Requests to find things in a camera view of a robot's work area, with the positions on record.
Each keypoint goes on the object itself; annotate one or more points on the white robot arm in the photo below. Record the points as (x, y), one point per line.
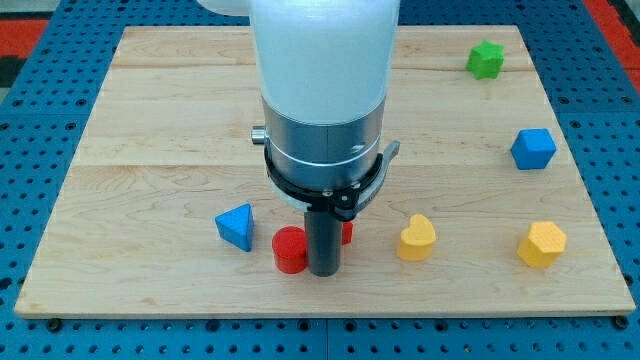
(324, 66)

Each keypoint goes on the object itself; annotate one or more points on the blue cube block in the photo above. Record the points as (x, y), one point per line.
(533, 148)

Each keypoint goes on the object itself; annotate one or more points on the wooden board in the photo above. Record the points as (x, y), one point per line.
(167, 148)

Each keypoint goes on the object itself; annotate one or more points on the blue triangle block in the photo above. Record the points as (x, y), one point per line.
(236, 226)

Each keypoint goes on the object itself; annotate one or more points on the green star block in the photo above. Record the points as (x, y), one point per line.
(485, 60)

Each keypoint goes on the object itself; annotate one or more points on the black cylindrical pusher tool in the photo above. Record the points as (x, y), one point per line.
(324, 241)

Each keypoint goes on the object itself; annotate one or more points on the yellow hexagon block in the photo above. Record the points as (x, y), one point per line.
(543, 243)

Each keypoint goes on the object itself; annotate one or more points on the yellow heart block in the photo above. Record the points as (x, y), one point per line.
(417, 239)

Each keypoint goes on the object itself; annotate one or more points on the red cylinder block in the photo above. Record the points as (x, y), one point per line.
(290, 250)

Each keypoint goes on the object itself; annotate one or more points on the red block behind tool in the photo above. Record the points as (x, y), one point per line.
(347, 232)

